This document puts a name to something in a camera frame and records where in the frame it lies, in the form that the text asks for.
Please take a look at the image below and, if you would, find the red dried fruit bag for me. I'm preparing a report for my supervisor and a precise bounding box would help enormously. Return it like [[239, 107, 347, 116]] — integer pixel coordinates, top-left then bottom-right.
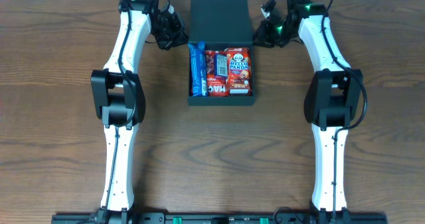
[[206, 50, 228, 97]]

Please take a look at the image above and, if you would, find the red Hello Panda box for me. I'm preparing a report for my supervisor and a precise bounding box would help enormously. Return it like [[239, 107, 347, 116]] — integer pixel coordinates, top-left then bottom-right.
[[225, 47, 252, 96]]

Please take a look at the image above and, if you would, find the dark green gift box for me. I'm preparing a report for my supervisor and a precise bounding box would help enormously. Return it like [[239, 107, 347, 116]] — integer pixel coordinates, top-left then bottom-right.
[[187, 0, 256, 106]]

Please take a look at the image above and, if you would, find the small blue snack packet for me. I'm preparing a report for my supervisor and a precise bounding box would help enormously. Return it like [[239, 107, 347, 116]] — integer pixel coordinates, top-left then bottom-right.
[[213, 53, 228, 78]]

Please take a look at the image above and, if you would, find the blue cookie roll pack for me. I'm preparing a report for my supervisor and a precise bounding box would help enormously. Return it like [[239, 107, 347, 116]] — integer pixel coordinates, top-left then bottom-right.
[[188, 42, 208, 96]]

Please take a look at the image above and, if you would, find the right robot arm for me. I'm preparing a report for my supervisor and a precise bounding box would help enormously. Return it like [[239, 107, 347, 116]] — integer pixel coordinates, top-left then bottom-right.
[[253, 0, 367, 223]]

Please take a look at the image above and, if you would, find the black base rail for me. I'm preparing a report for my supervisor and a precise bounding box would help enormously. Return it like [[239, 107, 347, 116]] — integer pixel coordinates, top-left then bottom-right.
[[51, 210, 388, 224]]

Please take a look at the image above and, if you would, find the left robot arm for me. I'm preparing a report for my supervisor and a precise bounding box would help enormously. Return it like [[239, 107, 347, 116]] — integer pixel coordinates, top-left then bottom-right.
[[87, 0, 189, 223]]

